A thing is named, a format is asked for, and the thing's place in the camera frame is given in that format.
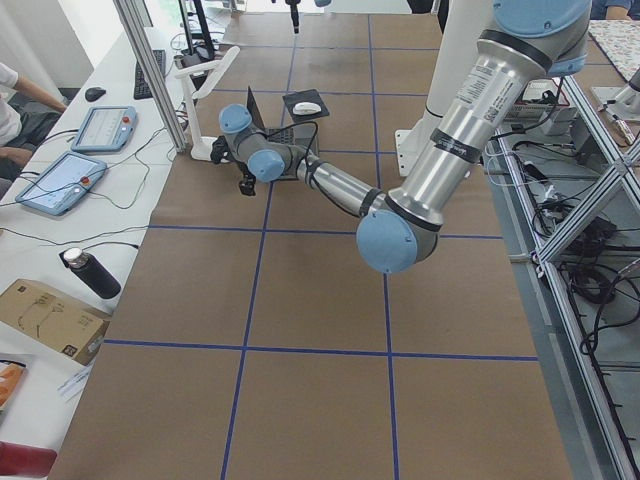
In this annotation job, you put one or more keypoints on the upper teach pendant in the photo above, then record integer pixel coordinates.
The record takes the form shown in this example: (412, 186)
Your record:
(105, 130)

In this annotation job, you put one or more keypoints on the lower teach pendant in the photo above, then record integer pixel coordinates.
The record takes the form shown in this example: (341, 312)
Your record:
(62, 184)

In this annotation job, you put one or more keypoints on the grey laptop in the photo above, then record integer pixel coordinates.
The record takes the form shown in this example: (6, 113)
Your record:
(280, 130)

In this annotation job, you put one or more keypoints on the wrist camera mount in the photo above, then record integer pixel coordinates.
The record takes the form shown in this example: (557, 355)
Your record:
(220, 151)

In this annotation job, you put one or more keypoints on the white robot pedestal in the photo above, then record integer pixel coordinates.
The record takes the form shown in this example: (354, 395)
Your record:
(435, 100)

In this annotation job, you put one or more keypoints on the black water bottle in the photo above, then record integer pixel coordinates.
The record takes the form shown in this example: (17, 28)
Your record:
(91, 272)

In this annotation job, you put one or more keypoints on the white computer mouse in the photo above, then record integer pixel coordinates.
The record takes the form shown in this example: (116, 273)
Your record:
(306, 108)

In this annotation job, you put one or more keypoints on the black mouse pad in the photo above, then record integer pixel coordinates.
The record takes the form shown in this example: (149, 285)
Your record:
(310, 95)

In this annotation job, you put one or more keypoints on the cardboard box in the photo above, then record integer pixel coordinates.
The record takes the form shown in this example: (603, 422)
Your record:
(55, 319)

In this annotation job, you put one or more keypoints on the teach pendant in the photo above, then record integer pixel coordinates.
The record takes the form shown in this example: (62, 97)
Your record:
(105, 130)
(62, 184)

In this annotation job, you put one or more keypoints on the orange printed booklet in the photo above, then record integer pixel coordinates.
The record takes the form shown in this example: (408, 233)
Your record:
(15, 373)

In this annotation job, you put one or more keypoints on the seated person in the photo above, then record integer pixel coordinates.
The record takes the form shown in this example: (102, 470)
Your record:
(22, 132)

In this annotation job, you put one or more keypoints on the red object on desk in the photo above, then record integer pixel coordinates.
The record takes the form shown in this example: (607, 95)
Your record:
(26, 461)

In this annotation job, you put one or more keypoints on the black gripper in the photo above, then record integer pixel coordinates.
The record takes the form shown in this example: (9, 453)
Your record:
(294, 13)
(246, 183)

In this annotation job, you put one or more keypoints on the black desk mouse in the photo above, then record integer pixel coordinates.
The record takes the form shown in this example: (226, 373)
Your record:
(93, 94)

